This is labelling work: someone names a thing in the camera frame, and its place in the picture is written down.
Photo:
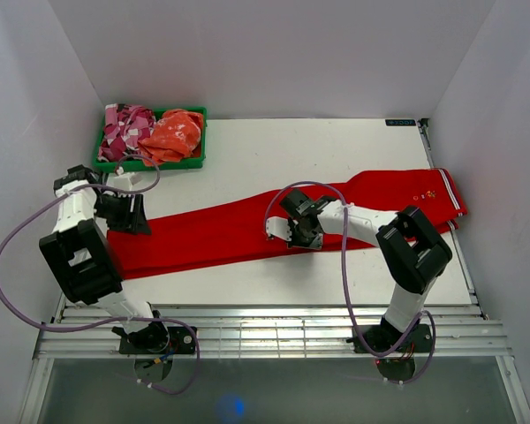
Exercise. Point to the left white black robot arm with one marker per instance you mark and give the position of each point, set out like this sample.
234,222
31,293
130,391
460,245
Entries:
82,261

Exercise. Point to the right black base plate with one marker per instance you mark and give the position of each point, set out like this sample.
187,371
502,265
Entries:
424,340

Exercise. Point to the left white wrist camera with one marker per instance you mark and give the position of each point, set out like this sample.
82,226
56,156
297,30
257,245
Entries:
125,183

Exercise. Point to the pink patterned garment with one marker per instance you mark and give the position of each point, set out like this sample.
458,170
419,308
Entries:
125,125

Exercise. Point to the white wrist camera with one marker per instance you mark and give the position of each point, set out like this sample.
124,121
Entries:
279,228
125,183

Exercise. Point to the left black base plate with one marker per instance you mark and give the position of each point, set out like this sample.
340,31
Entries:
180,342

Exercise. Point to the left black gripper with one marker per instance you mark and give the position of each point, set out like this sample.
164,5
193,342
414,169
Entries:
132,222

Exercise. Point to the orange crumpled garment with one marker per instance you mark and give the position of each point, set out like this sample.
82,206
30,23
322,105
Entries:
175,137

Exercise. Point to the aluminium frame rail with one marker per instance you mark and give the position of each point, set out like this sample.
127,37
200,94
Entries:
278,333

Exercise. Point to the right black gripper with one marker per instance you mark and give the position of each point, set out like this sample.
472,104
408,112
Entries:
316,244

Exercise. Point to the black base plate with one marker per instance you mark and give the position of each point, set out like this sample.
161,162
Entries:
424,340
180,342

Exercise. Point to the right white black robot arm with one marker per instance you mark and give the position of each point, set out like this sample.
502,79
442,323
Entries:
413,249

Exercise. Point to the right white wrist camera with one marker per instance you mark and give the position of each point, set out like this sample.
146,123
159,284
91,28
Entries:
279,228

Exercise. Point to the red trousers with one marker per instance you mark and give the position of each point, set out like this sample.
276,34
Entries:
233,232

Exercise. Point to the green plastic tray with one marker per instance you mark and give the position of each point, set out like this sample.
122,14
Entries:
132,162

